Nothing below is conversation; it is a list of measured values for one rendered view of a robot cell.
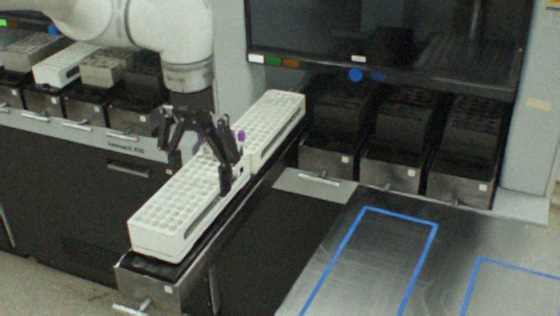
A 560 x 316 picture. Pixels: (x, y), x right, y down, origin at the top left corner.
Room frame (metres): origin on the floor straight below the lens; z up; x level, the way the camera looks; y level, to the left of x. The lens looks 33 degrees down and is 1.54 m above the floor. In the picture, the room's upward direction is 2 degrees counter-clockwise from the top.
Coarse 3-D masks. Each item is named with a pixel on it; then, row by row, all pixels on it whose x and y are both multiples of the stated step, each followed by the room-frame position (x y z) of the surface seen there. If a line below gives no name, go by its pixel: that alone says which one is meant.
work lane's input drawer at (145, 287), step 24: (312, 120) 1.33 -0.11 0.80; (288, 144) 1.21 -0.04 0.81; (264, 168) 1.10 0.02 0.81; (240, 192) 1.02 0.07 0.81; (264, 192) 1.07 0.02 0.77; (240, 216) 0.97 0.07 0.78; (216, 240) 0.88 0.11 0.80; (120, 264) 0.81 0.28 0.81; (144, 264) 0.80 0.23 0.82; (168, 264) 0.80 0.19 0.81; (192, 264) 0.81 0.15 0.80; (120, 288) 0.81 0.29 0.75; (144, 288) 0.78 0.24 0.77; (168, 288) 0.76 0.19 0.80; (192, 288) 0.79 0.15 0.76; (120, 312) 0.76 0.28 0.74; (144, 312) 0.74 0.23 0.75
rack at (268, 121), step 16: (272, 96) 1.34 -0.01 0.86; (288, 96) 1.34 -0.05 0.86; (256, 112) 1.26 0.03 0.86; (272, 112) 1.26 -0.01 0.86; (288, 112) 1.25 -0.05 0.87; (304, 112) 1.33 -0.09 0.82; (240, 128) 1.19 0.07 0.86; (256, 128) 1.18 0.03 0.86; (272, 128) 1.19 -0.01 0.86; (288, 128) 1.24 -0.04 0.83; (256, 144) 1.12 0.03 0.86; (272, 144) 1.21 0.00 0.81; (256, 160) 1.08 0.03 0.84
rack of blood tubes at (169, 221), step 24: (192, 168) 1.00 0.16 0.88; (216, 168) 1.00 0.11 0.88; (168, 192) 0.93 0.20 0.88; (192, 192) 0.92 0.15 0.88; (216, 192) 0.93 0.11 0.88; (144, 216) 0.85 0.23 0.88; (168, 216) 0.85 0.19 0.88; (192, 216) 0.85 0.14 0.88; (216, 216) 0.92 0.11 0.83; (144, 240) 0.82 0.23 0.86; (168, 240) 0.80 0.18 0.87
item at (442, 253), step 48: (384, 192) 0.98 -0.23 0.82; (336, 240) 0.84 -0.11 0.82; (384, 240) 0.83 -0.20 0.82; (432, 240) 0.83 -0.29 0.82; (480, 240) 0.82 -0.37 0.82; (528, 240) 0.81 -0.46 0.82; (336, 288) 0.72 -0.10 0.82; (384, 288) 0.71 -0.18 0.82; (432, 288) 0.71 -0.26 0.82; (480, 288) 0.70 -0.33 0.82; (528, 288) 0.70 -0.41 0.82
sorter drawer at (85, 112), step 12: (72, 96) 1.50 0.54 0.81; (84, 96) 1.49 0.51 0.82; (96, 96) 1.49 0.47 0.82; (108, 96) 1.50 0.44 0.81; (72, 108) 1.50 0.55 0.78; (84, 108) 1.48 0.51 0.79; (96, 108) 1.46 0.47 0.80; (72, 120) 1.50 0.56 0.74; (84, 120) 1.47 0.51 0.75; (96, 120) 1.46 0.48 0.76
